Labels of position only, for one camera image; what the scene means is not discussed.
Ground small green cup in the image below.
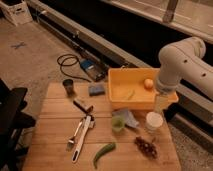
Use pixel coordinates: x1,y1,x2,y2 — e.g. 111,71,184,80
111,116,125,133

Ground dark metal cup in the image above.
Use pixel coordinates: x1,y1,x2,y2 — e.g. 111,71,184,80
62,79,74,96

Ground green chili pepper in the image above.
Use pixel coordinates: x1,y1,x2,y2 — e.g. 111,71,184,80
93,142,116,168

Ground black cable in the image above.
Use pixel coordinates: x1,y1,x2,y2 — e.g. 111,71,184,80
56,53,92,83

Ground dark grape bunch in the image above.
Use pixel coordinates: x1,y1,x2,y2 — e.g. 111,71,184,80
134,137,158,159

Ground yellow plastic tray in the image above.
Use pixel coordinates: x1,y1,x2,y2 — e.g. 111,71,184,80
107,67,179,111

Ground white cardboard box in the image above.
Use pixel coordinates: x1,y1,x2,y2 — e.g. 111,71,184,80
0,0,32,26

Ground orange fruit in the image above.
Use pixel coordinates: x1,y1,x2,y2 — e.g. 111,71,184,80
144,79,154,89

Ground blue power device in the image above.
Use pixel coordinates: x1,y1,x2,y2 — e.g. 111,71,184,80
80,59,105,82

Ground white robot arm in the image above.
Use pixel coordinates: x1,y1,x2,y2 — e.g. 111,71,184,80
155,37,213,113

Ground dark small block tool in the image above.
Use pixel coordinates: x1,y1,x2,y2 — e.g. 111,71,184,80
73,98,93,114

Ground blue sponge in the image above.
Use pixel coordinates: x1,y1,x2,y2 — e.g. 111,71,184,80
88,84,105,96

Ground black chair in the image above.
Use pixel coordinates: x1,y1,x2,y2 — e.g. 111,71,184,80
0,78,36,171

